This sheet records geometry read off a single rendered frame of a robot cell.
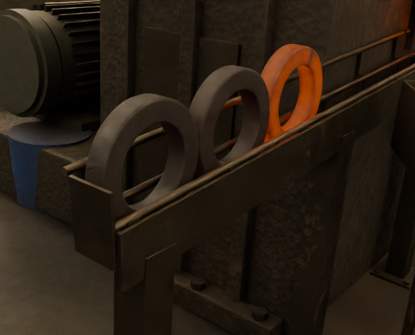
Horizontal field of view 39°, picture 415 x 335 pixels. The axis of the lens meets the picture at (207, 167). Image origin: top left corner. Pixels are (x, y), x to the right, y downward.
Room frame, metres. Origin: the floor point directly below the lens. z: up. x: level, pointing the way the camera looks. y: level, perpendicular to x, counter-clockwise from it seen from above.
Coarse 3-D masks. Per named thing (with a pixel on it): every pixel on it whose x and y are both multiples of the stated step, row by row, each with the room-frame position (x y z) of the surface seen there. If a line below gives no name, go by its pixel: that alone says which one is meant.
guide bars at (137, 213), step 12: (396, 72) 1.33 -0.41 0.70; (384, 84) 1.26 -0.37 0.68; (360, 96) 1.16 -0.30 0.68; (336, 108) 1.08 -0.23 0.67; (312, 120) 1.01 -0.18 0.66; (288, 132) 0.95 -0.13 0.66; (264, 144) 0.89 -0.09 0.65; (240, 156) 0.84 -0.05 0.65; (252, 156) 0.86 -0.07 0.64; (216, 168) 0.79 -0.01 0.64; (228, 168) 0.81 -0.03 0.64; (204, 180) 0.76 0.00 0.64; (180, 192) 0.72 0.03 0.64; (156, 204) 0.69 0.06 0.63; (132, 216) 0.65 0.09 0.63; (144, 216) 0.67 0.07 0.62; (120, 228) 0.63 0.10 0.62
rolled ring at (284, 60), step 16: (288, 48) 1.00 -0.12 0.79; (304, 48) 1.01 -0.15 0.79; (272, 64) 0.96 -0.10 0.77; (288, 64) 0.97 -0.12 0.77; (304, 64) 1.01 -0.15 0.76; (320, 64) 1.06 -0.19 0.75; (272, 80) 0.94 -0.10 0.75; (304, 80) 1.06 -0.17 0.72; (320, 80) 1.07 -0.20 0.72; (272, 96) 0.94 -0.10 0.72; (304, 96) 1.06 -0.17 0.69; (320, 96) 1.07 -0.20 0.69; (272, 112) 0.94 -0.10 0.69; (304, 112) 1.05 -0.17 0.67; (272, 128) 0.95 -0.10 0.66; (288, 128) 1.02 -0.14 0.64
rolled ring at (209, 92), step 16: (208, 80) 0.83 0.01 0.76; (224, 80) 0.82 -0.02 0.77; (240, 80) 0.85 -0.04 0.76; (256, 80) 0.89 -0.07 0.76; (208, 96) 0.80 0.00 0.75; (224, 96) 0.82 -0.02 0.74; (256, 96) 0.89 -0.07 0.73; (192, 112) 0.80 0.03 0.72; (208, 112) 0.79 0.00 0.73; (256, 112) 0.91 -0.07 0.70; (208, 128) 0.80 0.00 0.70; (256, 128) 0.90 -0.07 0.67; (208, 144) 0.80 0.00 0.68; (240, 144) 0.90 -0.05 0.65; (256, 144) 0.90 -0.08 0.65; (208, 160) 0.80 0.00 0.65; (224, 160) 0.87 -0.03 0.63
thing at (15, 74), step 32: (0, 32) 2.07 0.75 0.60; (32, 32) 2.00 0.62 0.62; (64, 32) 2.09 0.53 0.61; (96, 32) 2.19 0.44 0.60; (0, 64) 2.08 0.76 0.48; (32, 64) 1.97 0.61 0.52; (64, 64) 2.03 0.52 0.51; (96, 64) 2.14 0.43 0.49; (0, 96) 2.09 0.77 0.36; (32, 96) 1.97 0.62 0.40; (64, 96) 2.06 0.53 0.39; (96, 96) 2.23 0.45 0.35; (0, 128) 2.06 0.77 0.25; (96, 128) 2.11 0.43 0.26; (0, 160) 2.03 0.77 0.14; (64, 160) 1.81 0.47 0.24; (64, 192) 1.81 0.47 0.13
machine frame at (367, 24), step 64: (128, 0) 1.55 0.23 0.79; (192, 0) 1.43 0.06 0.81; (256, 0) 1.32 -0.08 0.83; (320, 0) 1.26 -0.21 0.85; (384, 0) 1.45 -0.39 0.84; (128, 64) 1.56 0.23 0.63; (192, 64) 1.42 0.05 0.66; (256, 64) 1.31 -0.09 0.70; (384, 64) 1.51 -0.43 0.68; (384, 128) 1.58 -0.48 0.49; (384, 192) 1.65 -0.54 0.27; (192, 256) 1.43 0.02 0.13; (256, 256) 1.31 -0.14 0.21; (256, 320) 1.24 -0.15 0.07
